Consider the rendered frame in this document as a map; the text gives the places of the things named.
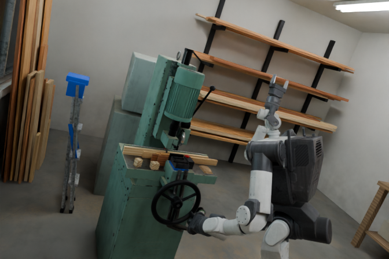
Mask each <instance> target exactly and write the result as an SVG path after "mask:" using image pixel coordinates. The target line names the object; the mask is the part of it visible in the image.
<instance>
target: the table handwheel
mask: <svg viewBox="0 0 389 259"><path fill-rule="evenodd" d="M177 185H186V186H189V187H191V188H192V189H194V191H195V193H193V194H191V195H189V196H187V197H185V198H182V199H181V198H180V197H178V196H177V195H176V194H173V190H168V189H169V188H171V187H174V186H177ZM166 190H167V192H168V194H169V196H168V195H167V194H165V193H164V192H165V191H166ZM161 195H162V196H164V197H165V198H167V199H169V200H170V201H171V204H172V207H173V208H174V209H173V213H172V216H171V220H166V219H163V218H161V217H160V216H159V215H158V213H157V210H156V205H157V202H158V199H159V198H160V196H161ZM194 196H196V202H195V204H194V207H193V208H192V209H191V211H190V212H193V213H194V214H195V212H196V210H197V209H198V207H199V205H200V201H201V193H200V190H199V188H198V187H197V186H196V185H195V184H194V183H193V182H191V181H188V180H175V181H172V182H169V183H167V184H166V185H164V186H163V187H162V188H161V189H160V190H159V191H158V192H157V193H156V194H155V196H154V197H153V200H152V204H151V212H152V215H153V217H154V218H155V220H156V221H158V222H159V223H161V224H164V225H176V224H180V223H183V222H184V221H186V220H188V219H189V218H191V216H190V212H189V213H187V214H186V215H184V216H183V217H181V218H179V219H175V220H174V216H175V212H176V210H177V209H180V208H182V205H183V201H186V200H187V199H189V198H191V197H194Z"/></svg>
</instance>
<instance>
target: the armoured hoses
mask: <svg viewBox="0 0 389 259"><path fill-rule="evenodd" d="M181 173H182V170H180V169H178V173H177V177H176V180H180V178H181ZM187 175H188V171H187V170H184V175H183V179H182V180H186V179H187ZM178 186H179V185H177V186H174V189H173V194H177V189H178ZM184 190H185V185H181V189H180V192H179V197H180V198H181V199H182V198H183V195H184ZM180 209H181V208H180ZM180 209H177V210H176V212H175V217H174V220H175V219H178V218H179V212H180ZM172 212H173V207H172V204H171V203H170V207H169V210H168V215H167V219H166V220H171V215H172ZM166 226H167V227H168V228H171V229H173V230H176V231H179V232H183V230H185V231H188V227H187V226H184V225H181V224H176V225H166Z"/></svg>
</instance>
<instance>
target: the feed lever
mask: <svg viewBox="0 0 389 259"><path fill-rule="evenodd" d="M214 90H215V86H210V91H209V92H208V93H207V95H206V96H205V97H204V99H203V100H202V101H201V102H200V104H199V106H198V107H197V108H196V110H195V111H194V112H193V116H194V115H195V113H196V112H197V110H198V109H199V107H200V106H201V105H202V104H203V102H204V101H205V100H206V98H207V97H208V96H209V94H210V93H211V91H214ZM193 116H192V117H193ZM190 125H191V122H189V123H184V122H181V127H182V128H186V129H189V128H190Z"/></svg>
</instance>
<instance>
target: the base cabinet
mask: <svg viewBox="0 0 389 259"><path fill-rule="evenodd" d="M152 200H153V199H151V198H129V197H128V195H127V191H126V187H125V184H124V180H123V176H122V172H121V170H120V166H119V162H118V158H117V155H115V159H114V162H113V166H112V170H111V174H110V177H109V181H108V185H107V189H106V192H105V197H104V200H103V203H102V207H101V211H100V216H99V218H98V223H97V227H96V242H97V254H98V259H174V257H175V254H176V252H177V248H178V246H179V243H180V240H181V237H182V234H183V232H184V231H183V232H179V231H176V230H173V229H171V228H168V227H167V226H166V225H164V224H161V223H159V222H158V221H156V220H155V218H154V217H153V215H152V212H151V204H152ZM170 202H171V201H170V200H169V199H158V202H157V205H156V210H157V213H158V215H159V216H160V217H161V218H163V219H167V215H168V210H169V207H170ZM193 203H194V201H191V200H186V201H183V205H182V208H181V209H180V212H179V218H181V217H183V216H184V215H186V214H187V213H189V212H190V211H191V209H192V206H193Z"/></svg>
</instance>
